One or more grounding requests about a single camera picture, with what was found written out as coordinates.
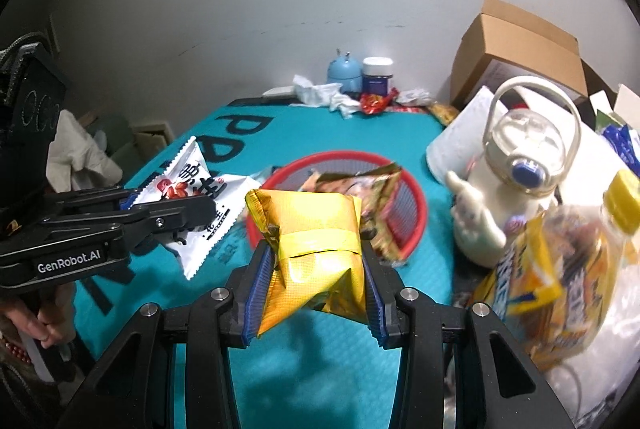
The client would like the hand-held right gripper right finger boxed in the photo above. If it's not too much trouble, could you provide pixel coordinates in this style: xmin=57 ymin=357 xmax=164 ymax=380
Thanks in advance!
xmin=357 ymin=241 xmax=576 ymax=429

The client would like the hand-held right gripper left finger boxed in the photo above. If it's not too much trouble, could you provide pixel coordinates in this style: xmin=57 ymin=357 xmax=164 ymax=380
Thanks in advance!
xmin=55 ymin=239 xmax=281 ymax=429

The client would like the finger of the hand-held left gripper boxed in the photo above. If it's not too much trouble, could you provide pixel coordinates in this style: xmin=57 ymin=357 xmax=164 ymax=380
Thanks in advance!
xmin=107 ymin=194 xmax=219 ymax=255
xmin=42 ymin=186 xmax=141 ymax=230

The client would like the white red-print snack packet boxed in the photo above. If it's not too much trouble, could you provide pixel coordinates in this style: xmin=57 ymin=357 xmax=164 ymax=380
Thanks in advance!
xmin=135 ymin=136 xmax=261 ymax=281

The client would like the yellow snack packet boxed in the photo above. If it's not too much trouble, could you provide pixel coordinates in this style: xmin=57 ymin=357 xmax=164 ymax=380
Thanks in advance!
xmin=244 ymin=189 xmax=368 ymax=339

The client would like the red plastic mesh basket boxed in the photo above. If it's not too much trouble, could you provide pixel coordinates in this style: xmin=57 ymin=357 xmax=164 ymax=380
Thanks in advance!
xmin=245 ymin=150 xmax=431 ymax=262

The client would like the brown cartoon snack packet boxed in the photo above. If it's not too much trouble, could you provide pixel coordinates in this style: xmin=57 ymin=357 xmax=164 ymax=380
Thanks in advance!
xmin=299 ymin=163 xmax=403 ymax=262

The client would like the person's left forearm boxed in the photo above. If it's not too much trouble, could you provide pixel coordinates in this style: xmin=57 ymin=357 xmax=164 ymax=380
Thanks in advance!
xmin=0 ymin=349 xmax=76 ymax=429

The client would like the person's left hand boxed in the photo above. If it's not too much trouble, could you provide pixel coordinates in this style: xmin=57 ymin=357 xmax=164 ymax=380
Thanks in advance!
xmin=0 ymin=281 xmax=77 ymax=350

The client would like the white jacket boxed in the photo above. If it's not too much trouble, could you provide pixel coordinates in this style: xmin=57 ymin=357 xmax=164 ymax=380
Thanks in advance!
xmin=47 ymin=109 xmax=123 ymax=192

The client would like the cardboard piece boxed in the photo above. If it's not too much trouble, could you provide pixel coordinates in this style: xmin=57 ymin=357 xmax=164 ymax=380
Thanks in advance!
xmin=131 ymin=122 xmax=173 ymax=160

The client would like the white paper towel roll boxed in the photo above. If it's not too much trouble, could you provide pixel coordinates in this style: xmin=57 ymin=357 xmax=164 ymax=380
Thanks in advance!
xmin=426 ymin=86 xmax=508 ymax=190

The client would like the crumpled white tissue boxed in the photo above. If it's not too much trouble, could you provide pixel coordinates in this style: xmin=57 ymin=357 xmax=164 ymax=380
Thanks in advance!
xmin=292 ymin=74 xmax=362 ymax=117

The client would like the yellow label drink bottle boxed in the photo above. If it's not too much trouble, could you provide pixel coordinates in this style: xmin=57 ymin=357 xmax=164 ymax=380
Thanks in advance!
xmin=470 ymin=169 xmax=640 ymax=370

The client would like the red candy wrapper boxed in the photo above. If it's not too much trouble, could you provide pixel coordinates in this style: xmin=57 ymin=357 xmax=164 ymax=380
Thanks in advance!
xmin=360 ymin=88 xmax=399 ymax=116

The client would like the yellow snack bag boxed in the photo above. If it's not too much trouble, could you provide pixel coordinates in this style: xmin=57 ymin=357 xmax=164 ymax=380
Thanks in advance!
xmin=427 ymin=102 xmax=461 ymax=127

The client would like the white crumpled wrapper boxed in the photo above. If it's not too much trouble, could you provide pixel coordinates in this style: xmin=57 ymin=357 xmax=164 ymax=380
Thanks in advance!
xmin=395 ymin=88 xmax=432 ymax=107

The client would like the blue egg-shaped device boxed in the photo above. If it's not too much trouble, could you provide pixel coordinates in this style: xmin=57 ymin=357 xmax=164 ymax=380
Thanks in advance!
xmin=327 ymin=49 xmax=363 ymax=96

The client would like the dark jar white lid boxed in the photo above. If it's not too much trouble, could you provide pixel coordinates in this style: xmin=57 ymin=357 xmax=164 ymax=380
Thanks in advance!
xmin=361 ymin=57 xmax=395 ymax=97

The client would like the blue packet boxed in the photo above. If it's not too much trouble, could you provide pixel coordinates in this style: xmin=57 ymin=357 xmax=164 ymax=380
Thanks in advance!
xmin=602 ymin=119 xmax=640 ymax=175

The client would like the tan cardboard box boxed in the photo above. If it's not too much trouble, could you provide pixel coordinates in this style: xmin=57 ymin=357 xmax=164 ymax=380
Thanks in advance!
xmin=450 ymin=0 xmax=588 ymax=110

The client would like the green white box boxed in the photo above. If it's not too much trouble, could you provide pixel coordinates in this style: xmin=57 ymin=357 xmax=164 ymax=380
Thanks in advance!
xmin=590 ymin=84 xmax=640 ymax=145

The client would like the brown cardboard box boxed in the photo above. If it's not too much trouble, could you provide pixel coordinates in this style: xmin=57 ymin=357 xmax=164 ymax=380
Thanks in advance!
xmin=580 ymin=60 xmax=621 ymax=106

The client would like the red bead bracelet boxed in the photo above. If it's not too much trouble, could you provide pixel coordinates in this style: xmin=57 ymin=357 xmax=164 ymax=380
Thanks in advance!
xmin=0 ymin=331 xmax=33 ymax=365

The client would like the white handled water bottle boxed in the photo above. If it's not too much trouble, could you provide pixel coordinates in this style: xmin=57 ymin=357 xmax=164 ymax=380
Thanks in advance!
xmin=467 ymin=76 xmax=583 ymax=267

